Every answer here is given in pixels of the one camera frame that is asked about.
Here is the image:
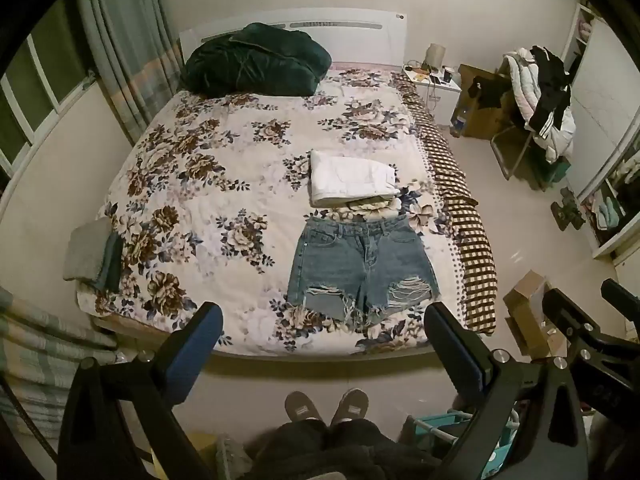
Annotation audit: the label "open small cardboard box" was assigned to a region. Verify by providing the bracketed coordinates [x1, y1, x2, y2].
[502, 269, 569, 359]

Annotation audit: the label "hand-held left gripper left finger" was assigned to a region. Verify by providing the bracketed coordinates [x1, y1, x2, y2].
[56, 301, 224, 480]

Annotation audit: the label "folded dark green cloth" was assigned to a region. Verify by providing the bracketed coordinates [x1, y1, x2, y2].
[97, 232, 125, 292]

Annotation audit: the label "green bag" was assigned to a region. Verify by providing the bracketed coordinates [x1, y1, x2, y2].
[536, 155, 571, 187]

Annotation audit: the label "grey slipper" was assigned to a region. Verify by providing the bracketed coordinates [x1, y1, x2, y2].
[284, 391, 327, 424]
[332, 388, 370, 424]

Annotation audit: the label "striped grey curtain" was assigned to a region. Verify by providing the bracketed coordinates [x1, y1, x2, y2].
[74, 0, 182, 147]
[0, 286, 122, 442]

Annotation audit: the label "ripped denim shorts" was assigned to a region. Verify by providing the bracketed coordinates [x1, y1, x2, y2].
[286, 214, 441, 328]

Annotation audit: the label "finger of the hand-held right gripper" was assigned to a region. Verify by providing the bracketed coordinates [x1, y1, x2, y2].
[542, 287, 640, 349]
[601, 278, 640, 309]

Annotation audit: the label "pair of black slippers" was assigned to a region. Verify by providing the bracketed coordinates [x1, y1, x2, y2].
[551, 187, 587, 231]

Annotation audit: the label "brown plaid blanket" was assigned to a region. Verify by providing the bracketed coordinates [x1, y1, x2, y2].
[400, 72, 498, 337]

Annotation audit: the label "black garment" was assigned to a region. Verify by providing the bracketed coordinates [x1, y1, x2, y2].
[529, 45, 572, 132]

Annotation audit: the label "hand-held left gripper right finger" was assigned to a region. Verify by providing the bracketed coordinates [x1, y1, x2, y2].
[423, 301, 589, 480]

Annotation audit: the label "window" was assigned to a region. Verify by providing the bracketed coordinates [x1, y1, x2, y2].
[0, 0, 97, 177]

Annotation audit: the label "plastic water bottle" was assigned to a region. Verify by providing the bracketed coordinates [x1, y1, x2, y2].
[449, 104, 472, 137]

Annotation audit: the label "folding chair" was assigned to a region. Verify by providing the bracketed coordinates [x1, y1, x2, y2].
[489, 124, 552, 182]

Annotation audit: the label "black cloth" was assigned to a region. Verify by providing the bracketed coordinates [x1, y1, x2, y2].
[469, 75, 514, 110]

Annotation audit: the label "folded white pants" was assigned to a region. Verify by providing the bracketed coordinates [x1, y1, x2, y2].
[309, 149, 402, 208]

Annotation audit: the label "large brown cardboard box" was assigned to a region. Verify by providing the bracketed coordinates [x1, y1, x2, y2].
[456, 63, 518, 140]

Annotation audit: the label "person's dark trouser legs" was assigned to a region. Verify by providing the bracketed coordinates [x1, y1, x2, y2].
[248, 419, 437, 480]

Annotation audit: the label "white bed headboard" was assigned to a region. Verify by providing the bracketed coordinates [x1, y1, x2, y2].
[178, 7, 409, 69]

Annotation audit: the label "white nightstand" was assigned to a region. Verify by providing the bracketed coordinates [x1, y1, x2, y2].
[401, 66, 462, 127]

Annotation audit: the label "dark green duvet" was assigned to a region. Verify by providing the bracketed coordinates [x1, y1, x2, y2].
[180, 22, 333, 97]

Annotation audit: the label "folded grey cloth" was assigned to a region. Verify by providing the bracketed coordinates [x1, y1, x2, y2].
[62, 221, 113, 286]

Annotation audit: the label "chair piled with clothes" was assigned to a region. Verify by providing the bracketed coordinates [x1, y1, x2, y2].
[501, 48, 577, 162]

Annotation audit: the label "white wardrobe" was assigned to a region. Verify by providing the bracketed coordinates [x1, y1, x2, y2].
[559, 2, 640, 262]

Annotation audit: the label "bed with floral cover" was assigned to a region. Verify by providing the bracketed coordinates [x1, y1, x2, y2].
[76, 66, 482, 357]

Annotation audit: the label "teal plastic basket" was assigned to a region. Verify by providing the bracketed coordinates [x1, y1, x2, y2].
[404, 406, 522, 480]

